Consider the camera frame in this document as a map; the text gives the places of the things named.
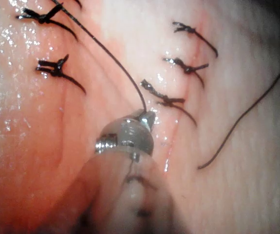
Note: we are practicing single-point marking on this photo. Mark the right arm needle driver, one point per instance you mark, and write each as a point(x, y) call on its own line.
point(127, 136)

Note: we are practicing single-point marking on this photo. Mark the right arm needle driver jaw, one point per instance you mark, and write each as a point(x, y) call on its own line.
point(149, 120)
point(139, 114)

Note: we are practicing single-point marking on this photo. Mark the black thread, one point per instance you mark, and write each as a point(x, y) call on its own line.
point(142, 98)

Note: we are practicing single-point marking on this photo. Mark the dark right arm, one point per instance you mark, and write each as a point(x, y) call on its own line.
point(110, 178)

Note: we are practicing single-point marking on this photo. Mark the tissue pad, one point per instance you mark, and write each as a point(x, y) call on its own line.
point(57, 136)

